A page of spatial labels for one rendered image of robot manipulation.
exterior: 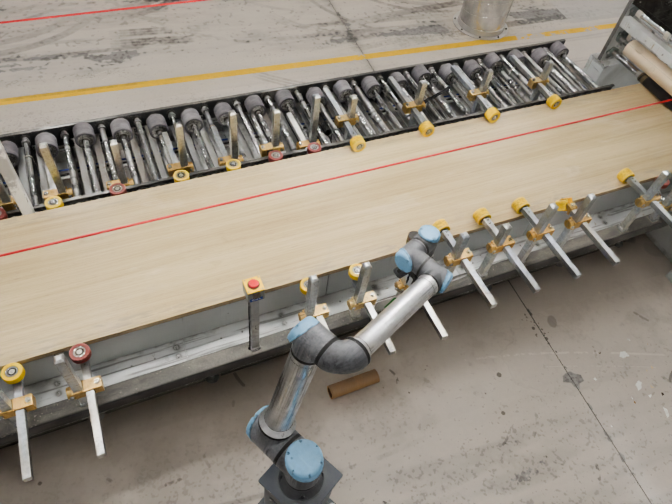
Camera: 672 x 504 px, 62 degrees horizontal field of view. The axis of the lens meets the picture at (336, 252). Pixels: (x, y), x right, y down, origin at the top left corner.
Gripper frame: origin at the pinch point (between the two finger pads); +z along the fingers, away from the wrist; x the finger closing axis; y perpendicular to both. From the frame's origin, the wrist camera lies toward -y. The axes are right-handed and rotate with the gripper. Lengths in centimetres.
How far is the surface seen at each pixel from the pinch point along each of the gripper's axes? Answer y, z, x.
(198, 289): -87, 10, 34
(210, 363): -91, 30, 7
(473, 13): 258, 79, 312
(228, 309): -76, 24, 28
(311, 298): -44.3, -1.5, 6.1
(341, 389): -23, 92, -4
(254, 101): -21, 14, 158
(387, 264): 9.1, 26.1, 27.9
